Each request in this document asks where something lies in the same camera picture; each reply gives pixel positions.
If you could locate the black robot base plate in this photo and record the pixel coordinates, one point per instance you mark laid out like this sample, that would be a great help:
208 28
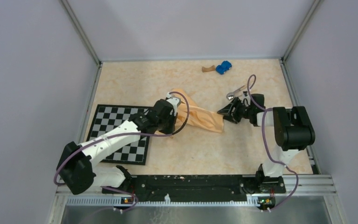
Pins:
201 188

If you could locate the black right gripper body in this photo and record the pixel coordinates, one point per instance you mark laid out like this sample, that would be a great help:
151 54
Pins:
245 111

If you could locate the small brown wooden piece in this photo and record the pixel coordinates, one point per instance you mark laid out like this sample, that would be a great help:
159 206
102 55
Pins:
208 69

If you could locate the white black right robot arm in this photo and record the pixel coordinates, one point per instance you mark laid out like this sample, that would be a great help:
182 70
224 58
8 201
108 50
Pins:
293 132

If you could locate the silver metal spoon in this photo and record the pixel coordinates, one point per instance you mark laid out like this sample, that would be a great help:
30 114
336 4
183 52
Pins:
235 93

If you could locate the aluminium front frame rail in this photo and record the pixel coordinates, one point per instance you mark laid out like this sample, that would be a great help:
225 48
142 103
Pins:
309 199

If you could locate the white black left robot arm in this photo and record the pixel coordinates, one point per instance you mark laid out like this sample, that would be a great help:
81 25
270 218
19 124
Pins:
77 161

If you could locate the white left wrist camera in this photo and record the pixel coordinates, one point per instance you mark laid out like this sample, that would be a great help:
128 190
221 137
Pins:
174 101

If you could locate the orange cloth napkin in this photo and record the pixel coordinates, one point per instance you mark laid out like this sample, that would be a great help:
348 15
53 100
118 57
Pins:
197 116

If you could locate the blue toy car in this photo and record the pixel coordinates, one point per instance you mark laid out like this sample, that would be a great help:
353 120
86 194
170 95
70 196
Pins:
223 67

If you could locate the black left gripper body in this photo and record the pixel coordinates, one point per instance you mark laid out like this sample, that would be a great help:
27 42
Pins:
166 126

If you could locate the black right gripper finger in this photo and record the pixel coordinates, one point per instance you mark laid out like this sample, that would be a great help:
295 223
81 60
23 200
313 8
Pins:
230 108
234 117

